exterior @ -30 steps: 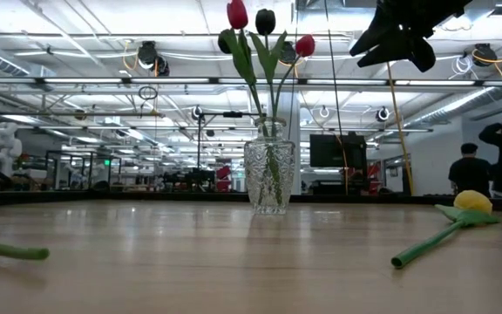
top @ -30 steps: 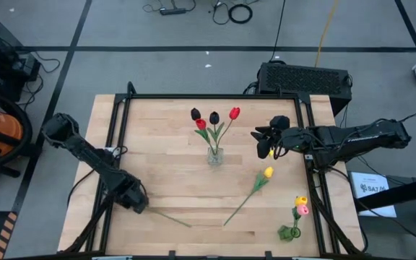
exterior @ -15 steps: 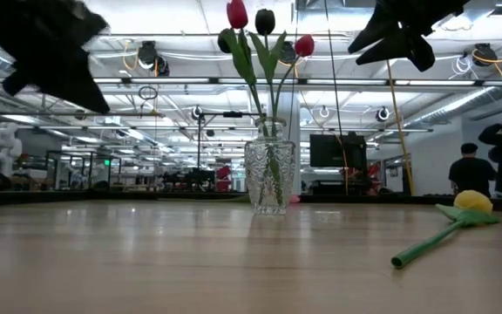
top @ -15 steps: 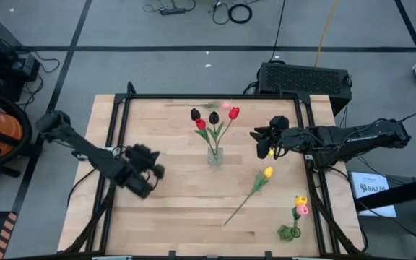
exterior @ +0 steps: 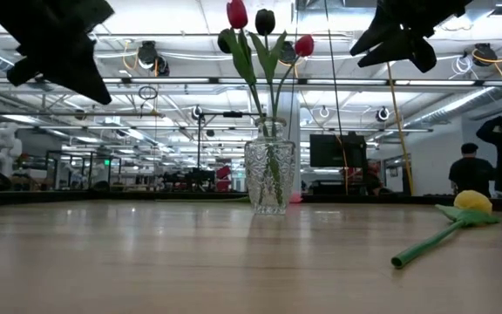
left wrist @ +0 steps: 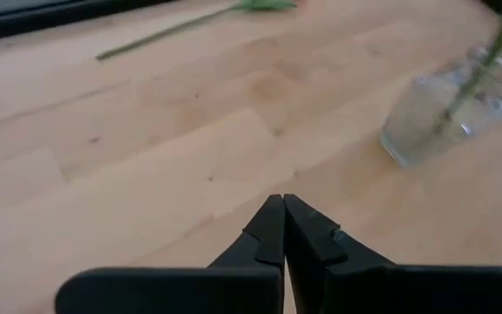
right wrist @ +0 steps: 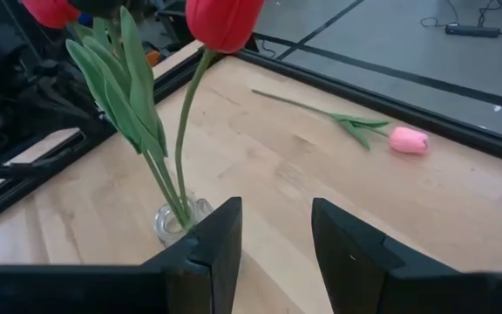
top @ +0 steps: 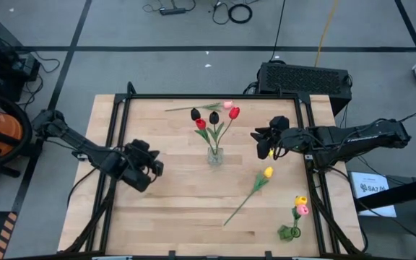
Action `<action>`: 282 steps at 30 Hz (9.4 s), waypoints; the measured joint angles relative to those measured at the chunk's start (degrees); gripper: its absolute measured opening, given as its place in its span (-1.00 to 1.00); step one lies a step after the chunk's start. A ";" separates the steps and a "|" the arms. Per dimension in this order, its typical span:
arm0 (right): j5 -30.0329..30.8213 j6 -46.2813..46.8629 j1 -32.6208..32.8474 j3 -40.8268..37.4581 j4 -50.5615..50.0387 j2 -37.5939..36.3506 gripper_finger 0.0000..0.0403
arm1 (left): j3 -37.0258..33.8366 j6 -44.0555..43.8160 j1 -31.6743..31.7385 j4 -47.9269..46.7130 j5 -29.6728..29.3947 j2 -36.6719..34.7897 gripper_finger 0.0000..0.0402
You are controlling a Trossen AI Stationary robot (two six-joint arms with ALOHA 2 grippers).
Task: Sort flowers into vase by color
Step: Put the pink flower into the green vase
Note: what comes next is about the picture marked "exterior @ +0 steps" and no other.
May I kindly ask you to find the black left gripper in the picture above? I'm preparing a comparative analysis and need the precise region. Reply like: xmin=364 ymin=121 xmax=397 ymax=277
xmin=0 ymin=0 xmax=115 ymax=106

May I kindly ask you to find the black monitor screen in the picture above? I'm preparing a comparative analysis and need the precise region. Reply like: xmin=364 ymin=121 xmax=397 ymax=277
xmin=309 ymin=132 xmax=368 ymax=169

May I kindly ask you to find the yellow artificial tulip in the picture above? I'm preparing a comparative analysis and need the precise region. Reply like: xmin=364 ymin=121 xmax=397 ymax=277
xmin=390 ymin=189 xmax=502 ymax=270

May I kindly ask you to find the clear cut-glass vase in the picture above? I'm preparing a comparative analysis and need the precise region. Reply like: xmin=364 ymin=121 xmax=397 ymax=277
xmin=244 ymin=116 xmax=298 ymax=215

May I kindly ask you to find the yellow cable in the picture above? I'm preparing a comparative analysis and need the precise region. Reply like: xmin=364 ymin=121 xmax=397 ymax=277
xmin=384 ymin=60 xmax=416 ymax=196

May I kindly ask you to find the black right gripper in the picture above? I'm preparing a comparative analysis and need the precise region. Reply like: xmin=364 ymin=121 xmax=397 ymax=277
xmin=349 ymin=0 xmax=474 ymax=73

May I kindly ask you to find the long black cable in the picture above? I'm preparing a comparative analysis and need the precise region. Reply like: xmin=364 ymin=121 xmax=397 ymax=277
xmin=322 ymin=0 xmax=349 ymax=140

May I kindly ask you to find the red artificial tulip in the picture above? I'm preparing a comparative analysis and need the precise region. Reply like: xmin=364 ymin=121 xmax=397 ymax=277
xmin=272 ymin=33 xmax=315 ymax=127
xmin=226 ymin=0 xmax=285 ymax=207

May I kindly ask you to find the white humanoid robot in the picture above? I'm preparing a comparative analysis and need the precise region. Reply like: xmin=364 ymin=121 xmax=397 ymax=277
xmin=0 ymin=121 xmax=24 ymax=178

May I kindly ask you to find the black boom stand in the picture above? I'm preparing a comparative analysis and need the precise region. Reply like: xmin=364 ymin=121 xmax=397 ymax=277
xmin=194 ymin=110 xmax=264 ymax=193

